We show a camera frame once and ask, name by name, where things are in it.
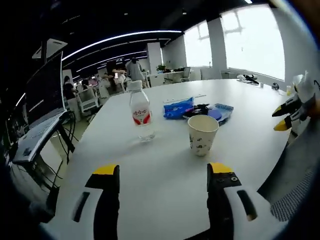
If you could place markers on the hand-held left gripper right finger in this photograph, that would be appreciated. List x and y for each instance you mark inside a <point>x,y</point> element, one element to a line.
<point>220,200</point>

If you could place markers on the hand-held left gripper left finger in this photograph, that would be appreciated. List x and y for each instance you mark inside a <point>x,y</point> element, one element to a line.
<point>105,200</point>

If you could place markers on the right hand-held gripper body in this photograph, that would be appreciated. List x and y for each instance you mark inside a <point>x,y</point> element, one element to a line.
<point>306,90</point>

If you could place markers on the clear bag with blue disc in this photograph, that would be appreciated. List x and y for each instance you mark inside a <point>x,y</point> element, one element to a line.
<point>222,112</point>

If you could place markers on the printed white paper cup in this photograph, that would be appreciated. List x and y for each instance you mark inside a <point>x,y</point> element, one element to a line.
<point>202,137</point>

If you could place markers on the clear plastic water bottle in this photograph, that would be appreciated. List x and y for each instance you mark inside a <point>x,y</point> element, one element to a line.
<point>140,112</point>

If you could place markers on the blue tissue packet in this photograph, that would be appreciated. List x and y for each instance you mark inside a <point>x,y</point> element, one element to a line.
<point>177,108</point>

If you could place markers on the grey mesh office chair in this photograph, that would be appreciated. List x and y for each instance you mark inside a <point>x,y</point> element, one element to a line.
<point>292,180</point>

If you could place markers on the white table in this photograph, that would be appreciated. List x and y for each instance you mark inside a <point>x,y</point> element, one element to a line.
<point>162,162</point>

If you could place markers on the black laptop stand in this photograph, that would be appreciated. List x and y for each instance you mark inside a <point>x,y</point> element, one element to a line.
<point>63,140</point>

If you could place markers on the white power strip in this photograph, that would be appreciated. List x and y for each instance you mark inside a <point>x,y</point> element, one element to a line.
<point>186,98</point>

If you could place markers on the white office chair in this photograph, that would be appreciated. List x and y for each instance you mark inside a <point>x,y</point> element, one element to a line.
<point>185,73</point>

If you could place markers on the green potted plant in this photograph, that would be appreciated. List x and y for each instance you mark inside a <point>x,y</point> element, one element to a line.
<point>161,68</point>

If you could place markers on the ceiling light strip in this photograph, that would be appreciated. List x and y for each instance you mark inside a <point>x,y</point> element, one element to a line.
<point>120,41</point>

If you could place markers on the ceiling air vent panel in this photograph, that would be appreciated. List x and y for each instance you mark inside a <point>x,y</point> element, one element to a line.
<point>50,47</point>

